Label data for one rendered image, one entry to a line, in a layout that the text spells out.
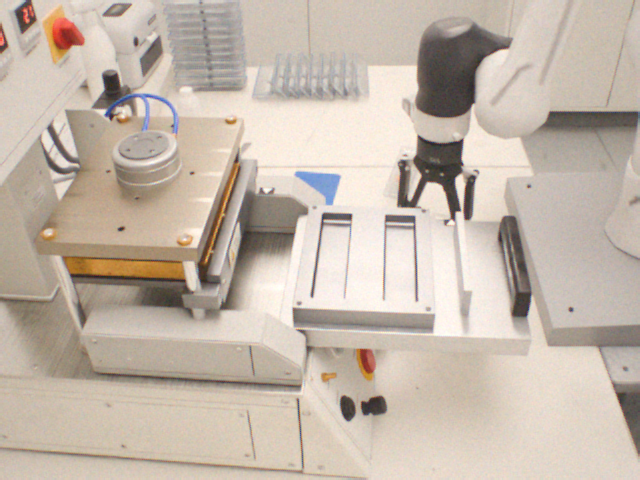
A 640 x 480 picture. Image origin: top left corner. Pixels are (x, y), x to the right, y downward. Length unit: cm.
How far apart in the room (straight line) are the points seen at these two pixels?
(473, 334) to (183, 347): 33
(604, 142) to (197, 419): 259
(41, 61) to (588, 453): 86
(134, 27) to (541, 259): 108
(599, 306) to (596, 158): 197
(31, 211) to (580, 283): 83
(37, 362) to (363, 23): 266
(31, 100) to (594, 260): 89
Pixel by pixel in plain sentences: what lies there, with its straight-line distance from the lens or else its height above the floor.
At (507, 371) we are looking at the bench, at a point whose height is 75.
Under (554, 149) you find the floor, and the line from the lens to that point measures 307.
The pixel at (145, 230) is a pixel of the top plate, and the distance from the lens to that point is 74.
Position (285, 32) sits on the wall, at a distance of 333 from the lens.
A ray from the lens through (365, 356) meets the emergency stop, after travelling 98.
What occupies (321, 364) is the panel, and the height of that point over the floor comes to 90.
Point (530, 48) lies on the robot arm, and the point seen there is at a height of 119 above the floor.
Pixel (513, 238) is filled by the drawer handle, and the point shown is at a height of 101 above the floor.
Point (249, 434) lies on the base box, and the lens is 87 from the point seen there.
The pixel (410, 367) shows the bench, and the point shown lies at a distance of 105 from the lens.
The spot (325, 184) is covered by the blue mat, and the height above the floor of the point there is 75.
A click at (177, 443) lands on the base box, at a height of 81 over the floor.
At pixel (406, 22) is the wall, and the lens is 331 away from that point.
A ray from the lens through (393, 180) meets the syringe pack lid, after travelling 138.
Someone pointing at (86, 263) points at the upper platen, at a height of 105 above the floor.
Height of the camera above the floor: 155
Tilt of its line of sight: 39 degrees down
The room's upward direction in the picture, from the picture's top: 2 degrees counter-clockwise
